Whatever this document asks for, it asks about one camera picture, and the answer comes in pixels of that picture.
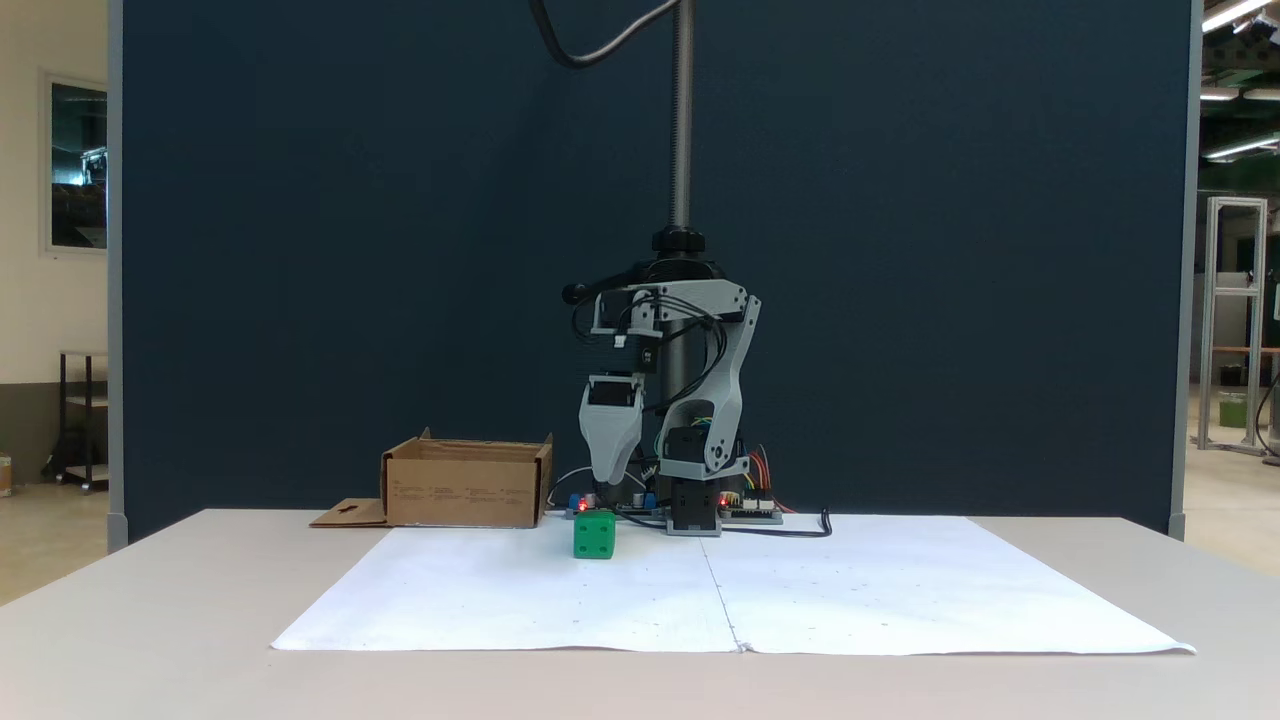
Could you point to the aluminium profile frame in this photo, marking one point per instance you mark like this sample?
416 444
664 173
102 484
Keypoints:
1212 320

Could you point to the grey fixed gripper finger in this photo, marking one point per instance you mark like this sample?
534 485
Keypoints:
610 450

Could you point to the ceiling strip light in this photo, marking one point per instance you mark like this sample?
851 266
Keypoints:
1235 12
1240 148

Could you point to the dark blue partition panel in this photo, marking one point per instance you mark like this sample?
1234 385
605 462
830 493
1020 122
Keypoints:
300 200

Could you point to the brown cardboard box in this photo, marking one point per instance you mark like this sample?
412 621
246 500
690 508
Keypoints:
465 490

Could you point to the green bin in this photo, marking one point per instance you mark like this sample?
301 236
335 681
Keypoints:
1232 410

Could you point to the black camera tripod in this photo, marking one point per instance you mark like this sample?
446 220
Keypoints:
682 120

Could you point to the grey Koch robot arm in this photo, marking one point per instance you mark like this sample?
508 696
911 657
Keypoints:
735 370

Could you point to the framed wall window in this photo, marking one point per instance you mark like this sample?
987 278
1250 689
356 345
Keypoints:
78 160

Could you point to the green die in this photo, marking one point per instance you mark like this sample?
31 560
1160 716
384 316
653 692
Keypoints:
594 535

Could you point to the black shelf cart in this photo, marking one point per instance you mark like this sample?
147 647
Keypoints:
62 420

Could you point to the white paper sheet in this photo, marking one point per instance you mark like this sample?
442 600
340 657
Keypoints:
850 590

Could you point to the dark blue circuit board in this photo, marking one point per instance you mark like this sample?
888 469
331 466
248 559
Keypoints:
610 508

